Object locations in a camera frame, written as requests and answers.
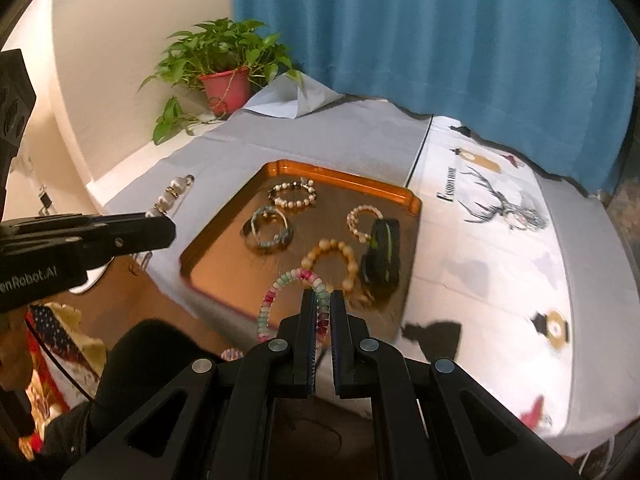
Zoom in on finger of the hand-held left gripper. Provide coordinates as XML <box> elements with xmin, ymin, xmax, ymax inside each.
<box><xmin>0</xmin><ymin>211</ymin><xmax>177</xmax><ymax>241</ymax></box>
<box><xmin>0</xmin><ymin>232</ymin><xmax>177</xmax><ymax>273</ymax></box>

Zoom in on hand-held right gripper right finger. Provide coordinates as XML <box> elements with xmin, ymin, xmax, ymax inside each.
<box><xmin>327</xmin><ymin>290</ymin><xmax>583</xmax><ymax>480</ymax></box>

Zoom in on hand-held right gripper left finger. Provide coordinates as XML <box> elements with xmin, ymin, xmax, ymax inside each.
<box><xmin>62</xmin><ymin>287</ymin><xmax>321</xmax><ymax>480</ymax></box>

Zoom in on large white bead bracelet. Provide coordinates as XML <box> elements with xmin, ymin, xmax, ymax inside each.
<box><xmin>145</xmin><ymin>174</ymin><xmax>196</xmax><ymax>218</ymax></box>

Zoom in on pastel multicoloured bead bracelet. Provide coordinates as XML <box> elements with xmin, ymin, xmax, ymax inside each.
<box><xmin>220</xmin><ymin>269</ymin><xmax>335</xmax><ymax>363</ymax></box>

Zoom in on orange metal tray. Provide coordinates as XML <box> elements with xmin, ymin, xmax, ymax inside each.
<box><xmin>179</xmin><ymin>159</ymin><xmax>423</xmax><ymax>331</ymax></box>

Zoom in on wooden bead bracelet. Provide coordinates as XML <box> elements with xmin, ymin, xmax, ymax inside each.
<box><xmin>301</xmin><ymin>239</ymin><xmax>360</xmax><ymax>295</ymax></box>

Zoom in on small pink bead bracelet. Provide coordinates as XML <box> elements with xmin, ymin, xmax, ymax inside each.
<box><xmin>346</xmin><ymin>204</ymin><xmax>383</xmax><ymax>241</ymax></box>

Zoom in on white pearl bracelet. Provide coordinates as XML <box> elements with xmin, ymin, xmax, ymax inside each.
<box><xmin>272</xmin><ymin>192</ymin><xmax>317</xmax><ymax>211</ymax></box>

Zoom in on dark bead charm bracelet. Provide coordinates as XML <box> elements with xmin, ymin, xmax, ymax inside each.
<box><xmin>267</xmin><ymin>177</ymin><xmax>317</xmax><ymax>201</ymax></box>

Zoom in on floral patterned cloth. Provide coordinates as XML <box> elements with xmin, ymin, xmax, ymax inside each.
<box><xmin>20</xmin><ymin>302</ymin><xmax>108</xmax><ymax>456</ymax></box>

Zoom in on black green-striped wristwatch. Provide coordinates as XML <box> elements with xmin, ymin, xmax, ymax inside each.
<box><xmin>360</xmin><ymin>217</ymin><xmax>401</xmax><ymax>298</ymax></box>

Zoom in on person's leg in black pants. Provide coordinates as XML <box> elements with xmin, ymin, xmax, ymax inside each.
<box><xmin>45</xmin><ymin>320</ymin><xmax>226</xmax><ymax>461</ymax></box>

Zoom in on printed grey-white tablecloth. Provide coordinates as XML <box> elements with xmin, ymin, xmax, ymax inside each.
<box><xmin>85</xmin><ymin>72</ymin><xmax>631</xmax><ymax>448</ymax></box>

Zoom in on red plant pot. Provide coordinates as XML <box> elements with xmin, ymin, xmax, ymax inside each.
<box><xmin>198</xmin><ymin>66</ymin><xmax>252</xmax><ymax>116</ymax></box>

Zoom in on green leafy plant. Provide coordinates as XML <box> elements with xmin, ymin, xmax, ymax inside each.
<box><xmin>137</xmin><ymin>17</ymin><xmax>303</xmax><ymax>146</ymax></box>

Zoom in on blue curtain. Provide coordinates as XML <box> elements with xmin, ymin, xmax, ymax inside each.
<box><xmin>230</xmin><ymin>0</ymin><xmax>640</xmax><ymax>196</ymax></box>

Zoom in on clear crystal bracelet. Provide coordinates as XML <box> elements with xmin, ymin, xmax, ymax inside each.
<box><xmin>502</xmin><ymin>205</ymin><xmax>548</xmax><ymax>233</ymax></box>

